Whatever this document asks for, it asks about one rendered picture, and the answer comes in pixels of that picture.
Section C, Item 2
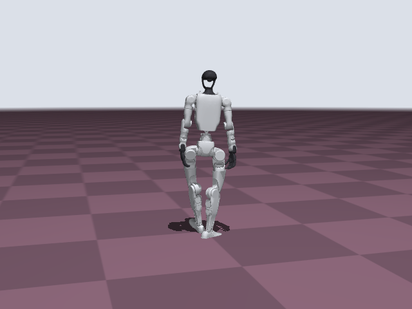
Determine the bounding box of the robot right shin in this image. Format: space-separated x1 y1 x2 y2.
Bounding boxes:
205 189 220 233

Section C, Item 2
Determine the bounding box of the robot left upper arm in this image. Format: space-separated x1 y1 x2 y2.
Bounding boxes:
183 95 197 127

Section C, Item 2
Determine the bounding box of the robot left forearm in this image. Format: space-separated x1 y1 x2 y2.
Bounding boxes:
178 119 189 149

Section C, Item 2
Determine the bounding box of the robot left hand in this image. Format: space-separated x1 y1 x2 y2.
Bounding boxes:
179 144 190 167

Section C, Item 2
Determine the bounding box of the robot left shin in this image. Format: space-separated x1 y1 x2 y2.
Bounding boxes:
189 185 202 226

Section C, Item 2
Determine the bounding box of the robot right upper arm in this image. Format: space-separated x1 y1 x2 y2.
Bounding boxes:
222 97 233 130

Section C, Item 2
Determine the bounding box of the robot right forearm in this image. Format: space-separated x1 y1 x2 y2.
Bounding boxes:
226 123 237 151

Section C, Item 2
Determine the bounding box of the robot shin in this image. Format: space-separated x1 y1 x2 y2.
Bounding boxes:
189 185 202 226
205 189 220 233

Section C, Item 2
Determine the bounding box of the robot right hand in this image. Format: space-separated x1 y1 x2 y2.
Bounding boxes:
225 146 236 169

